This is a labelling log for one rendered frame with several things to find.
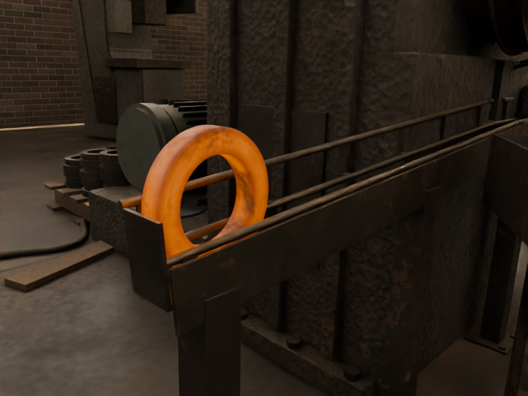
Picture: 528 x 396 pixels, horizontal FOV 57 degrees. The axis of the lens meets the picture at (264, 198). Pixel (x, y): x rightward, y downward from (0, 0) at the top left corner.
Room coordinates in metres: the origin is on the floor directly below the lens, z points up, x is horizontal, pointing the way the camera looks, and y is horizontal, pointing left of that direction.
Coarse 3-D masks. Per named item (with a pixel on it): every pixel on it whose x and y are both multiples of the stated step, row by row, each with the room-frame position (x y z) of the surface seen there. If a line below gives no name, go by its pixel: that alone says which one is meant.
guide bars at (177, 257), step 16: (496, 128) 1.18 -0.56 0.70; (464, 144) 1.04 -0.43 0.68; (416, 160) 0.89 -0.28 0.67; (384, 176) 0.81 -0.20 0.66; (336, 192) 0.72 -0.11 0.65; (304, 208) 0.66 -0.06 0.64; (256, 224) 0.59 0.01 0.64; (272, 224) 0.61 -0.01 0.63; (224, 240) 0.55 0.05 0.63; (176, 256) 0.50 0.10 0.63; (192, 256) 0.51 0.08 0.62
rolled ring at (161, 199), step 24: (168, 144) 0.55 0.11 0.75; (192, 144) 0.54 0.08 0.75; (216, 144) 0.56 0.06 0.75; (240, 144) 0.60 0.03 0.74; (168, 168) 0.51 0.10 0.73; (192, 168) 0.54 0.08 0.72; (240, 168) 0.61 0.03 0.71; (264, 168) 0.63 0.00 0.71; (144, 192) 0.52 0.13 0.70; (168, 192) 0.51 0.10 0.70; (240, 192) 0.63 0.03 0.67; (264, 192) 0.63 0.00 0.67; (168, 216) 0.51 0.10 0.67; (240, 216) 0.62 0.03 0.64; (168, 240) 0.51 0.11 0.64
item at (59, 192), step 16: (80, 160) 2.51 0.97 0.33; (96, 160) 2.49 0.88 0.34; (112, 160) 2.29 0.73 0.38; (80, 176) 2.51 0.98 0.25; (96, 176) 2.48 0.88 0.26; (112, 176) 2.30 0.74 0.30; (64, 192) 2.56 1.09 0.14; (80, 192) 2.62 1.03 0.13; (64, 208) 2.72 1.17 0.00; (80, 208) 2.51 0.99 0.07
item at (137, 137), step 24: (120, 120) 2.07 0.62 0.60; (144, 120) 1.94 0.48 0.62; (168, 120) 1.93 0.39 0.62; (192, 120) 2.00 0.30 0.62; (120, 144) 2.07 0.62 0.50; (144, 144) 1.94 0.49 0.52; (144, 168) 1.95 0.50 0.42; (96, 192) 2.19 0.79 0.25; (120, 192) 2.19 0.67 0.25; (192, 192) 2.07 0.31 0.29; (96, 216) 2.17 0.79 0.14; (120, 216) 2.01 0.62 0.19; (120, 240) 2.02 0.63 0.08; (192, 240) 1.65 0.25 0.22
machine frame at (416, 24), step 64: (256, 0) 1.39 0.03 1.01; (320, 0) 1.24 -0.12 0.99; (384, 0) 1.12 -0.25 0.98; (448, 0) 1.26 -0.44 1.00; (256, 64) 1.39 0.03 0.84; (320, 64) 1.23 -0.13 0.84; (384, 64) 1.11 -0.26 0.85; (448, 64) 1.17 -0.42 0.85; (512, 64) 1.47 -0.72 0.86; (256, 128) 1.37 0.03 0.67; (320, 128) 1.21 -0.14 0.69; (448, 128) 1.20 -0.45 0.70; (320, 192) 1.21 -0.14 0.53; (384, 256) 1.08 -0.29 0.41; (448, 256) 1.27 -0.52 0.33; (256, 320) 1.36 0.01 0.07; (320, 320) 1.20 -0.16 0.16; (384, 320) 1.07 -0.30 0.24; (448, 320) 1.32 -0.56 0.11; (320, 384) 1.12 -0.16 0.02
